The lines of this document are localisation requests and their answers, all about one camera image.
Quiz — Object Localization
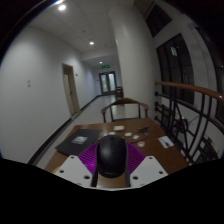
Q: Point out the black railing with wooden handrail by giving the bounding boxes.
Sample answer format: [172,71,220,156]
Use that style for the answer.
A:
[153,80,224,164]

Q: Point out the white notepad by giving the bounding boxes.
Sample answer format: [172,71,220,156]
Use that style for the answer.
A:
[158,135,175,149]

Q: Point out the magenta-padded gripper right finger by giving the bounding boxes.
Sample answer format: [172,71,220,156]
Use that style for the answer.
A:
[125,143,169,188]

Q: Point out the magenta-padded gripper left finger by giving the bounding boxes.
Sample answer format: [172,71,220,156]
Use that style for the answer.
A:
[54,142,100,188]

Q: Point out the black flat folder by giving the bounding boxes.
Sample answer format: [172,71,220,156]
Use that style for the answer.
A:
[55,128,103,157]

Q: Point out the beige door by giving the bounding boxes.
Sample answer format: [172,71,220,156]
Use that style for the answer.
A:
[61,63,82,116]

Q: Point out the glass double door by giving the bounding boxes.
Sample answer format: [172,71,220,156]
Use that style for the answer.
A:
[98,70,118,96]

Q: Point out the dark framed window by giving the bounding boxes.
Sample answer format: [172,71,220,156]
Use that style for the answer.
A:
[156,33,196,105]

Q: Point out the ceiling lights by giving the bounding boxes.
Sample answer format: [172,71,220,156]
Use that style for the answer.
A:
[57,3,103,65]

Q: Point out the black computer mouse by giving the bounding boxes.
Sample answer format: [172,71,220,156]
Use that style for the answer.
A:
[96,134,129,179]

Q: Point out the wooden armchair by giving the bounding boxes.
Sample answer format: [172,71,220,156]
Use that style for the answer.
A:
[100,97,150,124]

